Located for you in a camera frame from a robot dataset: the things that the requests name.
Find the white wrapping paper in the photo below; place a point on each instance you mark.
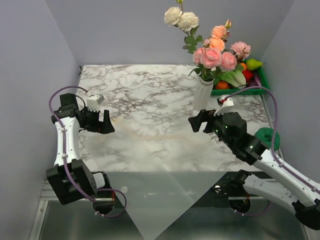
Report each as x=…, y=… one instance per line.
x=116, y=152

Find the purple toy eggplant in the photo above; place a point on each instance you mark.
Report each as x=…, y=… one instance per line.
x=255, y=81

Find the cream ribbon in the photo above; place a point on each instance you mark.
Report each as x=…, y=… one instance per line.
x=194, y=140

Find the orange toy fruit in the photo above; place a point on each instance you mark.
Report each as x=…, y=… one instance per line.
x=244, y=66

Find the pink rose stem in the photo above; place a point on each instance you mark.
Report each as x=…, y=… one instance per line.
x=241, y=50

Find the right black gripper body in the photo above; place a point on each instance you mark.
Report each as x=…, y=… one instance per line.
x=217, y=122

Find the green plastic tray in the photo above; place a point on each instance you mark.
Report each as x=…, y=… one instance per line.
x=252, y=90

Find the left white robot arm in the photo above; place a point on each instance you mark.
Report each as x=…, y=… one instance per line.
x=70, y=178

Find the green toy cabbage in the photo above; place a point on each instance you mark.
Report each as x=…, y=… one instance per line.
x=235, y=78

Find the red toy pepper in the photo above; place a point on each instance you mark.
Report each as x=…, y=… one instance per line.
x=248, y=75

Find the pink bud flower stem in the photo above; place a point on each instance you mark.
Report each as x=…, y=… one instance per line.
x=219, y=35

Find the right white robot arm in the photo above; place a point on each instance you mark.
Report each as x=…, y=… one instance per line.
x=294, y=191

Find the green toy pear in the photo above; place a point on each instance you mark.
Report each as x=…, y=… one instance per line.
x=253, y=64

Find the green tape roll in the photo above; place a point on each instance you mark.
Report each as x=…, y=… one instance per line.
x=265, y=134

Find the pink flower bouquet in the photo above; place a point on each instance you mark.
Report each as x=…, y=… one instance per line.
x=212, y=60

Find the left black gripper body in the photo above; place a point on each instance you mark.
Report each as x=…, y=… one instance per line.
x=90, y=120

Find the green leafy stem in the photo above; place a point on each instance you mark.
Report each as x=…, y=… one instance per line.
x=185, y=21

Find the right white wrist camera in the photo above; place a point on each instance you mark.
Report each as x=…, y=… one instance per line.
x=225, y=104

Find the orange toy pumpkin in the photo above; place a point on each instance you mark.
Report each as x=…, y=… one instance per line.
x=222, y=85

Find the white ribbed vase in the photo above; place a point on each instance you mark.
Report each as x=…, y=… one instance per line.
x=202, y=94

